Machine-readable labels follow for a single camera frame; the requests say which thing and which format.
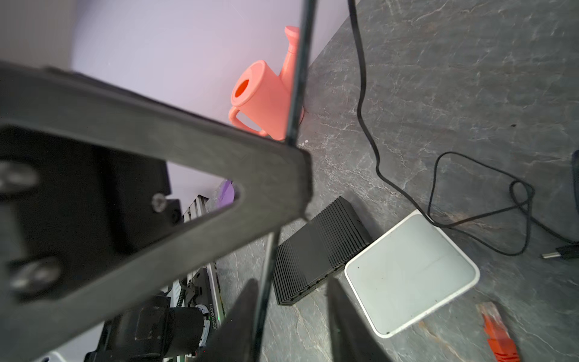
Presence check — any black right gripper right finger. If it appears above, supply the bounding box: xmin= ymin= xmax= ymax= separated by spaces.
xmin=327 ymin=278 xmax=391 ymax=362

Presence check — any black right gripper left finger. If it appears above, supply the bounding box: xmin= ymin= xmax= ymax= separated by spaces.
xmin=198 ymin=278 xmax=259 ymax=361

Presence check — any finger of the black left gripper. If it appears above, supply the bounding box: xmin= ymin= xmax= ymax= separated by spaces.
xmin=1 ymin=63 xmax=312 ymax=361

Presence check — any black network switch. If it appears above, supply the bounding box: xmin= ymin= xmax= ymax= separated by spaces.
xmin=273 ymin=196 xmax=372 ymax=306

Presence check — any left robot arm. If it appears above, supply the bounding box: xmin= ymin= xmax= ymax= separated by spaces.
xmin=1 ymin=63 xmax=312 ymax=361

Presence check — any purple garden trowel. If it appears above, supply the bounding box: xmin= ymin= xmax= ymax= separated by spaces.
xmin=217 ymin=179 xmax=235 ymax=208

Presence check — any pink watering can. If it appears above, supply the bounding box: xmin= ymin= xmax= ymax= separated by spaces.
xmin=229 ymin=26 xmax=299 ymax=141

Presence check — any red ethernet cable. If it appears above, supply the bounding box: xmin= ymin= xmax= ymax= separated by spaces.
xmin=476 ymin=301 xmax=521 ymax=362

